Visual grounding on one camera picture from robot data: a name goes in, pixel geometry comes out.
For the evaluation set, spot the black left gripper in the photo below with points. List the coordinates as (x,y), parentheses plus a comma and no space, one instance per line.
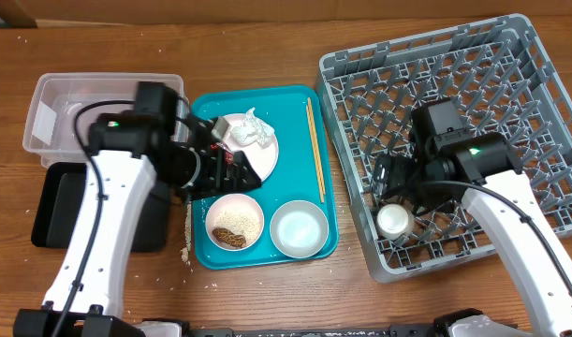
(212,181)

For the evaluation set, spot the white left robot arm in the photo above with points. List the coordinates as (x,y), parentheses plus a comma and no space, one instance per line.
(127,153)

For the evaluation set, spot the grey dishwasher rack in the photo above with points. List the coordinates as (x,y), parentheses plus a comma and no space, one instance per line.
(499,76)

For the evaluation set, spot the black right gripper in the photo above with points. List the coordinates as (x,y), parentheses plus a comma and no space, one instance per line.
(397,167)

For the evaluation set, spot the teal plastic tray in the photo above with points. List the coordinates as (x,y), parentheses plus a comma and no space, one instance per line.
(293,176)

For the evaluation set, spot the pile of white rice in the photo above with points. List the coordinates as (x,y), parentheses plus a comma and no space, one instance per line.
(241,220)

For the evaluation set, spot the white napkin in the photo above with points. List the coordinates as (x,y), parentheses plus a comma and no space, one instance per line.
(251,130)

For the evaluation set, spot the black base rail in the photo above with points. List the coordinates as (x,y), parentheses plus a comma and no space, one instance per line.
(395,330)

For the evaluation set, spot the wooden chopstick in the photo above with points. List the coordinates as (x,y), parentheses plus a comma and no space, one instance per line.
(314,151)
(317,150)

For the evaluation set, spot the brown food scrap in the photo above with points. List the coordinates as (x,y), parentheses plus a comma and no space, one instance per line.
(225,236)

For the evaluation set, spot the red snack wrapper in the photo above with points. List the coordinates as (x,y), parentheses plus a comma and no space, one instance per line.
(222,154)

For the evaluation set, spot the pink round plate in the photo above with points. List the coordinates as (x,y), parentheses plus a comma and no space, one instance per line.
(263,158)

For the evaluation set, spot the pink bowl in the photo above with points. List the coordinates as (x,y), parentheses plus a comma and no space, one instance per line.
(232,199)

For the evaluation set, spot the grey bowl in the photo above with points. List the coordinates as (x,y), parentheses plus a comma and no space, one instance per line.
(299,229)

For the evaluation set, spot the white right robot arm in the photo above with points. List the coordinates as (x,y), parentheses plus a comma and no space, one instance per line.
(484,174)

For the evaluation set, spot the clear plastic bin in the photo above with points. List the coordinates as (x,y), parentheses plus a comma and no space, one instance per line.
(48,128)

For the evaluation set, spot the white cup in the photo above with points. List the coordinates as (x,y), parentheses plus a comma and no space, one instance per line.
(394,221)

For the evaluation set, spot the black waste tray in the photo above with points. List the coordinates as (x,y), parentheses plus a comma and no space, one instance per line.
(60,203)

